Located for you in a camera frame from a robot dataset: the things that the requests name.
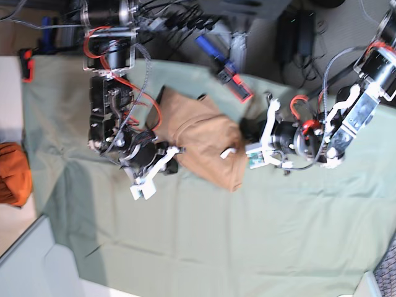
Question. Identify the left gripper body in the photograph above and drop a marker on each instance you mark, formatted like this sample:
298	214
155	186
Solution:
287	138

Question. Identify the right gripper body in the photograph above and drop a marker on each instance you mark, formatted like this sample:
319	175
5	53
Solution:
141	158

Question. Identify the tan T-shirt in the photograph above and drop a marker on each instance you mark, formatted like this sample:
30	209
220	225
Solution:
214	145

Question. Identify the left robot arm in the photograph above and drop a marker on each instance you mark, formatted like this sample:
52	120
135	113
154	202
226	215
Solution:
323	138

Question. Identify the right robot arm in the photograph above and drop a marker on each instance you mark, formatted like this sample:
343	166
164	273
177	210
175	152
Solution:
123	116

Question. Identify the green table cloth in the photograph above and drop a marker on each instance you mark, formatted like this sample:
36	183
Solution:
312	233

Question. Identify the black power adapter brick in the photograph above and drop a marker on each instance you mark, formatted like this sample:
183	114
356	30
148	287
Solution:
285	41

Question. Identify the black power strip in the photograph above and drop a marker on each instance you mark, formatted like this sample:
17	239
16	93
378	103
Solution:
177	23

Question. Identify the orange folded cloth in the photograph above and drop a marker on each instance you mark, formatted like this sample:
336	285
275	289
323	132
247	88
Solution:
16	177

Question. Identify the red black corner clamp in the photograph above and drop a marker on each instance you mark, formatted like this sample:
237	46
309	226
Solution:
27	64

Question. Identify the grey plastic bin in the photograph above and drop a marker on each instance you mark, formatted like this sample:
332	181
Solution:
35	265

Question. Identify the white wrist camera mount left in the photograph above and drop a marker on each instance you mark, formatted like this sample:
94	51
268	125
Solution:
263	153

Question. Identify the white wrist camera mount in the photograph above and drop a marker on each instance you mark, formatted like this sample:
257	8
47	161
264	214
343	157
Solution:
144	186
263	153

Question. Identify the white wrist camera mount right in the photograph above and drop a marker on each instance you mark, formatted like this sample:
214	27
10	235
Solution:
144	186

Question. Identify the blue handled red clamp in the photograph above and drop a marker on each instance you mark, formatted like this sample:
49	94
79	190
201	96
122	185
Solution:
227	74

